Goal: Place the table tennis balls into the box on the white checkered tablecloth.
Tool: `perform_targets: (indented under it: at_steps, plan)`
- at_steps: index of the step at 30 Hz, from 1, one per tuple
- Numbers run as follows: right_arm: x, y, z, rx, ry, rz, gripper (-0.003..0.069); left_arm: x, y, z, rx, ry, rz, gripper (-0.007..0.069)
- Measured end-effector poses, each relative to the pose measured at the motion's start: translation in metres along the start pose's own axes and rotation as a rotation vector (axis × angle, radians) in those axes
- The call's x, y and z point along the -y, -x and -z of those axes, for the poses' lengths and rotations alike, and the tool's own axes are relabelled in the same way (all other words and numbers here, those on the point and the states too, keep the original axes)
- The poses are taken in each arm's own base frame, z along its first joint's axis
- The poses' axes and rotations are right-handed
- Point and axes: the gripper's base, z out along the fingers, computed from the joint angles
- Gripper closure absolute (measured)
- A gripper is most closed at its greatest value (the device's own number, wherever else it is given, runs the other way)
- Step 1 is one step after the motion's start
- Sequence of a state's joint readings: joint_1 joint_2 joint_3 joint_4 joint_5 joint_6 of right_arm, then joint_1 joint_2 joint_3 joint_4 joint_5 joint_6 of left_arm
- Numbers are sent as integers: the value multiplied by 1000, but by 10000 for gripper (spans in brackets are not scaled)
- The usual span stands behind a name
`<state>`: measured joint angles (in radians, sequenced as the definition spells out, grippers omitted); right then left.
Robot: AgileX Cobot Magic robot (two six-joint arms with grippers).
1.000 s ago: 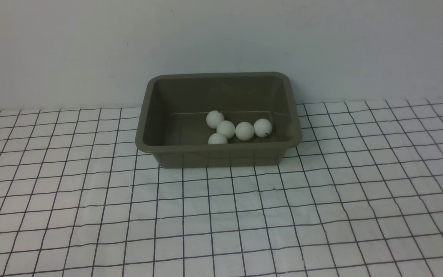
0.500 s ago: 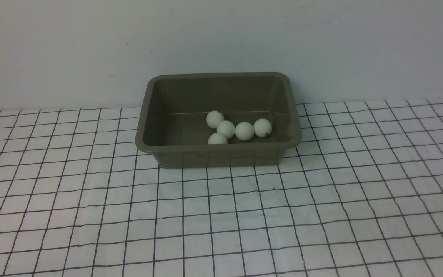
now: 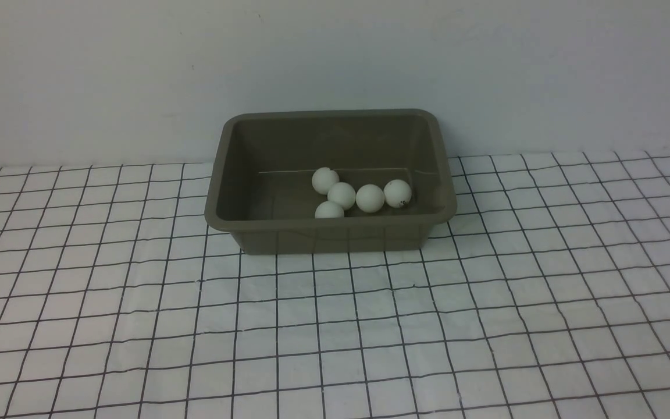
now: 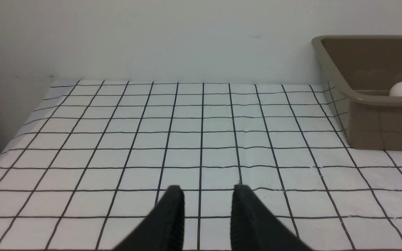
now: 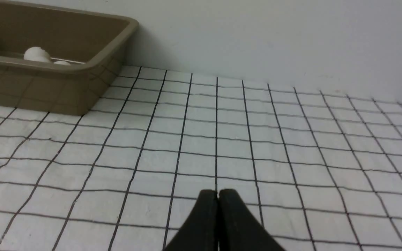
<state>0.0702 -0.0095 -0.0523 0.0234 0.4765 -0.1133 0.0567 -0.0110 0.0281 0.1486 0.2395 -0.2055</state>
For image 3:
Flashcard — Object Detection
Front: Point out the white ping-pong ball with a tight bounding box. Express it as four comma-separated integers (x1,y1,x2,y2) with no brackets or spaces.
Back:
327,182,357,211
311,167,340,196
355,184,385,213
383,179,412,208
315,201,345,218

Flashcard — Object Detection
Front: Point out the olive green plastic bin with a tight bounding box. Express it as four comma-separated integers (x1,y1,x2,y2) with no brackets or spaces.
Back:
205,109,457,255

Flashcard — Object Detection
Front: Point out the white black-grid tablecloth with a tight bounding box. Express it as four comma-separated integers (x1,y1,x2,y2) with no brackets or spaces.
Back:
0,150,670,418

